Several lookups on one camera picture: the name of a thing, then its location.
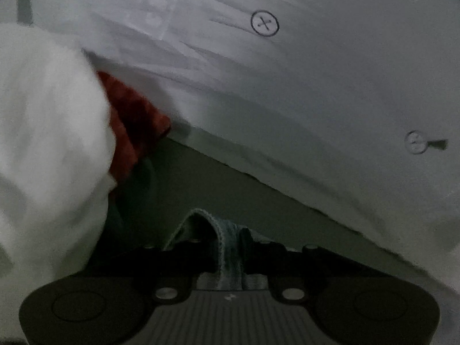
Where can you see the red garment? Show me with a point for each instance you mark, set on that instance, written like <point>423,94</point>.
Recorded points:
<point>136,123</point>

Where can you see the blue denim jeans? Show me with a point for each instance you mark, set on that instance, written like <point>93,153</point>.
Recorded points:
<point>224,247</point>

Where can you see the white carrot print sheet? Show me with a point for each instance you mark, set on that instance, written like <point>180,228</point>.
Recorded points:
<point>348,106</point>

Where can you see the white shirt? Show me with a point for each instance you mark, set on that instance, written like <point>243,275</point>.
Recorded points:
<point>56,150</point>

